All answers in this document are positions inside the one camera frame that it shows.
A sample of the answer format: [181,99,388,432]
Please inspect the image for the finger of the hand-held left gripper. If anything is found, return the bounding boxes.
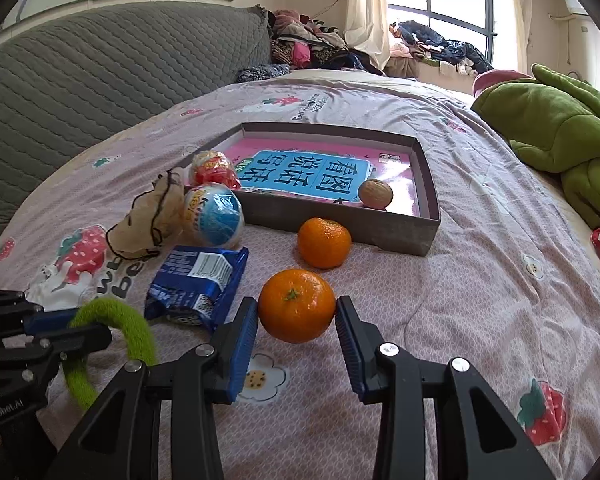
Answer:
[0,322,114,362]
[0,287,82,336]

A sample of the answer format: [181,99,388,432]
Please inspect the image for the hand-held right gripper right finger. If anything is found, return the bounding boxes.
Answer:
[334,295,556,480]

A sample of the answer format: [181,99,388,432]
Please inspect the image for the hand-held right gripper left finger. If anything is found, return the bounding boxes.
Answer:
[45,296,259,480]

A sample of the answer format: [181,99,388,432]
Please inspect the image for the green fuzzy hair ring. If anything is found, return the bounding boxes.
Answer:
[62,297,158,411]

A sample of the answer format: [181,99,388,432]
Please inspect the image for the orange mandarin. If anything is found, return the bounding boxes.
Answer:
[257,268,337,344]
[297,217,353,269]

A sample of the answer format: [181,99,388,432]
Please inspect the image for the blue cookie packet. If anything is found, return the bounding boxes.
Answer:
[144,245,250,333]

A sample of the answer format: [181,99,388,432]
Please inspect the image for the grey cardboard box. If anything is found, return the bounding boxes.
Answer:
[180,121,441,258]

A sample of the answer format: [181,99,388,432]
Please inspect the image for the blue foil toy egg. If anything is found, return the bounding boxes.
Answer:
[182,183,245,249]

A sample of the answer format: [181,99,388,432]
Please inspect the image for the beige cloth pouch black string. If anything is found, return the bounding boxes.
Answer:
[105,167,187,261]

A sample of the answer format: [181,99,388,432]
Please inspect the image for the red foil toy egg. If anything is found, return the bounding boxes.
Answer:
[188,150,239,191]

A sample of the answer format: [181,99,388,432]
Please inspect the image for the strawberry printed blanket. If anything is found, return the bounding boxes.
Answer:
[0,77,600,480]

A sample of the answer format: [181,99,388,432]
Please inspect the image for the brown walnut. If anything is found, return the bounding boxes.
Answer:
[357,178,394,210]

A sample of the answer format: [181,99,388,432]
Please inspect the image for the grey quilted headboard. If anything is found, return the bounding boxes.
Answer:
[0,5,273,256]

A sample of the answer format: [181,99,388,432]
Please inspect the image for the green plush blanket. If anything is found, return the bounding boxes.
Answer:
[471,64,600,233]

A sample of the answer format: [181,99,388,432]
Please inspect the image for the pink pillow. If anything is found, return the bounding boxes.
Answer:
[472,69,536,98]

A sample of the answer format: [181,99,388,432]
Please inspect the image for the pile of mixed clothes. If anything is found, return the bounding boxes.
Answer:
[237,8,386,83]

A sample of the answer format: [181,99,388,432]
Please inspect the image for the dark clothes on windowsill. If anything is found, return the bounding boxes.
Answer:
[387,20,496,81]

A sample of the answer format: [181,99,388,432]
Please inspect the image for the cream curtain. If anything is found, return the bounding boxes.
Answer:
[500,0,536,76]
[344,0,392,71]

